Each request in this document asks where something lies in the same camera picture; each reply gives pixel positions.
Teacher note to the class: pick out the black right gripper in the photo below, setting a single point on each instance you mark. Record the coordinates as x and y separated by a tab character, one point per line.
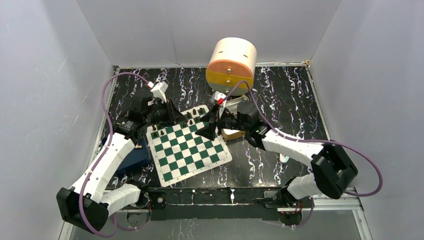
208	132

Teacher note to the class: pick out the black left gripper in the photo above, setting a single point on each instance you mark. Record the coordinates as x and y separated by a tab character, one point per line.
173	115

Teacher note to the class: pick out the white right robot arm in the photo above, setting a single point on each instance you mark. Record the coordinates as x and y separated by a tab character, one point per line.
332	169

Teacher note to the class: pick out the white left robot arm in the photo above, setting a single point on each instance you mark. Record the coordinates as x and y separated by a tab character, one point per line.
86	204

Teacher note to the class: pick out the green white chess board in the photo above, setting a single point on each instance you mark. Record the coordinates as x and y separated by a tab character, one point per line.
180	154

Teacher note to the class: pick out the blue tin tray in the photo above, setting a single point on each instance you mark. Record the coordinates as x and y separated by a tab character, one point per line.
136	159

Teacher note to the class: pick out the small white blue tag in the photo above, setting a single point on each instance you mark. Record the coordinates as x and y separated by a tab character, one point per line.
283	158

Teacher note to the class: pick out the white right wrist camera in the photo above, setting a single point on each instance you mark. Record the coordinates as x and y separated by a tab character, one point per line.
218	99

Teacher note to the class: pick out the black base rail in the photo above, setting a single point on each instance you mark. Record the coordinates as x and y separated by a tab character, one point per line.
212	202

